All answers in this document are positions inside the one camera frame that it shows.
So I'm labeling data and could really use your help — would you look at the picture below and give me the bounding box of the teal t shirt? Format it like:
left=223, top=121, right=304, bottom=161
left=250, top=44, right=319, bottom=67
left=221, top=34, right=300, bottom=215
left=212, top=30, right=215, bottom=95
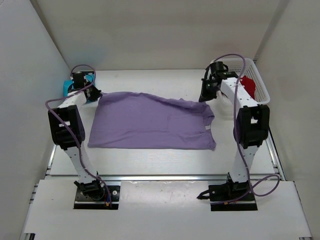
left=61, top=72, right=97, bottom=105

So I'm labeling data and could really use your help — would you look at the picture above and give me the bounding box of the purple t shirt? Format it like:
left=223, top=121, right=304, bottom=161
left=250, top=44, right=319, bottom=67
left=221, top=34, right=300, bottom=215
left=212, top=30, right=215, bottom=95
left=87, top=91, right=216, bottom=150

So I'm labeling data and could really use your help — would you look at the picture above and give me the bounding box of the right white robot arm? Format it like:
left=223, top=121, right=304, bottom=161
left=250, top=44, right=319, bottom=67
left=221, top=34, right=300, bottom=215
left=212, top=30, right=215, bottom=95
left=198, top=61, right=270, bottom=200

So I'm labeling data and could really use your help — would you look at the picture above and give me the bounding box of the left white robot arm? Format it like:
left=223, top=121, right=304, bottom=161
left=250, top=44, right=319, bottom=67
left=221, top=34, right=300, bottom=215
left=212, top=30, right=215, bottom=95
left=45, top=71, right=105, bottom=200

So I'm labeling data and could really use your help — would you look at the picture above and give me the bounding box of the red item in basket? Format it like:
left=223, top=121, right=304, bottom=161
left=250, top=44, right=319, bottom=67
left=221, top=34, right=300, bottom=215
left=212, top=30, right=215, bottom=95
left=240, top=75, right=256, bottom=99

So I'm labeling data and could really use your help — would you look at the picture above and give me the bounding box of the white plastic basket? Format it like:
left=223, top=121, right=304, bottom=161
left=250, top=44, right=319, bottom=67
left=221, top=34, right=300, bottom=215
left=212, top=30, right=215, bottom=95
left=219, top=57, right=270, bottom=105

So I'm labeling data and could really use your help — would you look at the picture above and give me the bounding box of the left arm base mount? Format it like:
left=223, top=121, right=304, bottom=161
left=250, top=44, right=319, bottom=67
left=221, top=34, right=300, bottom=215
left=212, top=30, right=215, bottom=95
left=73, top=180, right=121, bottom=210

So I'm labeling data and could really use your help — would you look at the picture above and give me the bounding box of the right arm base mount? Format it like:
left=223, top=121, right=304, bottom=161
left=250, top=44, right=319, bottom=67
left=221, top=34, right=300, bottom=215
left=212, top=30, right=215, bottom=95
left=197, top=176, right=258, bottom=212

